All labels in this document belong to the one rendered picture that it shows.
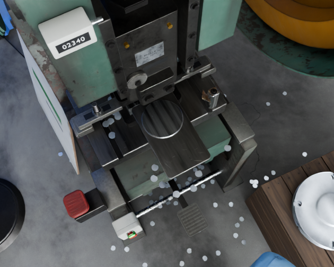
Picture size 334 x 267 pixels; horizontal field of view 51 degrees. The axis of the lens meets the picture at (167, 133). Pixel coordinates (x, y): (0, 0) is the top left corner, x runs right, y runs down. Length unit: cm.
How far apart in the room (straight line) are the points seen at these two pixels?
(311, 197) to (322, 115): 70
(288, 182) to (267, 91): 69
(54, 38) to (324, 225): 120
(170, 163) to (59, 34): 58
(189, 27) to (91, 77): 22
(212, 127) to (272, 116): 82
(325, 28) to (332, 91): 134
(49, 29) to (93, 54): 13
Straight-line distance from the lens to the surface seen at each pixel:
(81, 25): 54
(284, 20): 93
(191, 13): 72
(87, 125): 112
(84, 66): 67
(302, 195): 147
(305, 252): 148
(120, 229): 114
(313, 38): 87
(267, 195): 147
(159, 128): 104
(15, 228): 189
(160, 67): 89
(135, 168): 115
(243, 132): 121
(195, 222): 160
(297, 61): 93
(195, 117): 114
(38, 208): 189
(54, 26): 55
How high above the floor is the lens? 175
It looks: 69 degrees down
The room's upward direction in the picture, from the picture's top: 3 degrees counter-clockwise
